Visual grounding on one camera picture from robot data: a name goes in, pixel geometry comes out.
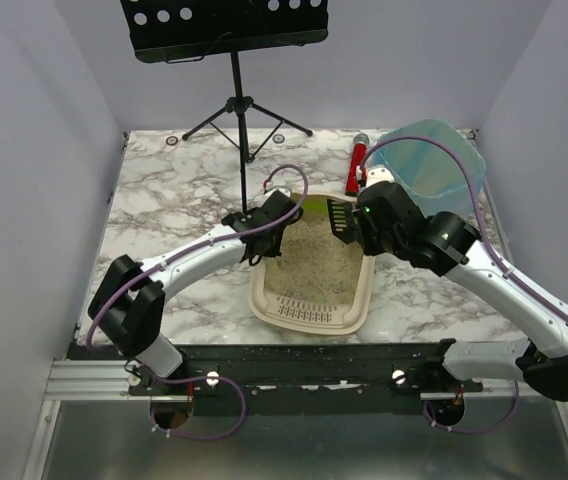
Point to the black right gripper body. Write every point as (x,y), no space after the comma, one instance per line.
(360,226)

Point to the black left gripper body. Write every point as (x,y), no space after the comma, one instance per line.
(274,220)

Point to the black litter scoop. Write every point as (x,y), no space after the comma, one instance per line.
(342,221)

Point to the bin with blue bag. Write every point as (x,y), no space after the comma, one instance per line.
(427,164)

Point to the red microphone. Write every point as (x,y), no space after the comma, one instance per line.
(360,146)

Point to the beige green litter box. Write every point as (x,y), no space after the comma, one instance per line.
(318,285)

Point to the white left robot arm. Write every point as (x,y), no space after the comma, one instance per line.
(129,303)

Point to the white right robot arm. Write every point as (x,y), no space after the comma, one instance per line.
(449,246)

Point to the black music stand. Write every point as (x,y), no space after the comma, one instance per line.
(180,32)

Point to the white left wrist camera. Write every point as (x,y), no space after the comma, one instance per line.
(277,190)

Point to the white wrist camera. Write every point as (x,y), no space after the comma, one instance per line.
(367,177)
(277,190)

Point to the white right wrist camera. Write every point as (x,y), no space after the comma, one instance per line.
(367,177)

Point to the black mounting base rail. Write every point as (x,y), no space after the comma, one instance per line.
(306,379)

